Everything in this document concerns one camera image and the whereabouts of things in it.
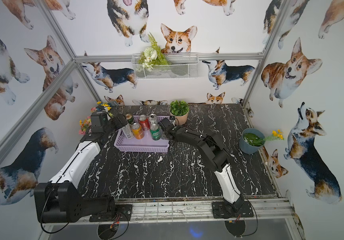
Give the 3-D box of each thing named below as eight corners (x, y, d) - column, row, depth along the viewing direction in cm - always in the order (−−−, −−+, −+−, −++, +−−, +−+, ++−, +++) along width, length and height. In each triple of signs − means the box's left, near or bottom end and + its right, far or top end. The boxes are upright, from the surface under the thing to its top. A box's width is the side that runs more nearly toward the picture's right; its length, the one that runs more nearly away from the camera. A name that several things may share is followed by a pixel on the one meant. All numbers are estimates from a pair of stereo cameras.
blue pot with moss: (239, 155, 96) (245, 146, 87) (234, 138, 104) (240, 128, 95) (259, 155, 96) (268, 146, 87) (253, 138, 104) (260, 128, 95)
